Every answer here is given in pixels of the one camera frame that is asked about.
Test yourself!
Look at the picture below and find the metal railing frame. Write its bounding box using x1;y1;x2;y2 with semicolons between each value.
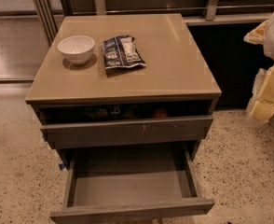
34;0;274;41

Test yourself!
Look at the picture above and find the orange fruit in drawer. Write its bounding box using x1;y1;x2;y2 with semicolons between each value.
153;108;169;119

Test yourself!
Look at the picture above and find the grey top drawer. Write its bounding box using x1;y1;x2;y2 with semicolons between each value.
41;99;213;149

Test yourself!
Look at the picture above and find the blue tape piece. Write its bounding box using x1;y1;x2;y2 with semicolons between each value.
59;163;65;170

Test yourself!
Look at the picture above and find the white gripper body with foam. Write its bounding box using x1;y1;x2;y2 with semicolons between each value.
243;20;274;124

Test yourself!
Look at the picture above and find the dark packet in top drawer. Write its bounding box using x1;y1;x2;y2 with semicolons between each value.
83;105;135;120

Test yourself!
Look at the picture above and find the grey drawer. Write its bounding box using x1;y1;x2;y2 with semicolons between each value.
50;142;214;224
41;99;213;149

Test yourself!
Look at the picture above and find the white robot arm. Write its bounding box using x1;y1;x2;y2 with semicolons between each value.
243;12;274;126

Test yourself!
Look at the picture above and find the blue white snack bag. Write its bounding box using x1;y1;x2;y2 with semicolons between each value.
101;35;146;70

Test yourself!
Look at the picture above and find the white ceramic bowl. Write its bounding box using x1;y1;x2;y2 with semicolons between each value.
58;35;95;64

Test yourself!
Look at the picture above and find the grey drawer cabinet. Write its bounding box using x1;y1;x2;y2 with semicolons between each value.
24;13;223;170

